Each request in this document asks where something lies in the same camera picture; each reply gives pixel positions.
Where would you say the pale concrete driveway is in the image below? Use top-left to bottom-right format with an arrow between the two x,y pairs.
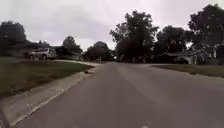
53,59 -> 101,68

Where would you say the tall dark tree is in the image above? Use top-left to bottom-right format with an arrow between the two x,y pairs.
187,3 -> 224,59
109,9 -> 159,64

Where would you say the grey asphalt road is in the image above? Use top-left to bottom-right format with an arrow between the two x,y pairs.
11,61 -> 224,128

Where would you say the silver car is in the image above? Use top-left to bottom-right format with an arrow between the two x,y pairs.
28,47 -> 58,61

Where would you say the grass lawn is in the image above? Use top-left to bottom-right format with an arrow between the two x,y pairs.
151,63 -> 224,79

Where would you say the grass verge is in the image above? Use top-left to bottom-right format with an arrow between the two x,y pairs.
0,56 -> 94,99

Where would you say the pale concrete kerb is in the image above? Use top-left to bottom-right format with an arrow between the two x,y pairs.
0,64 -> 101,128

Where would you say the low house with pale wall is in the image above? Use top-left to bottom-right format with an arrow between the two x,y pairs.
159,50 -> 209,65

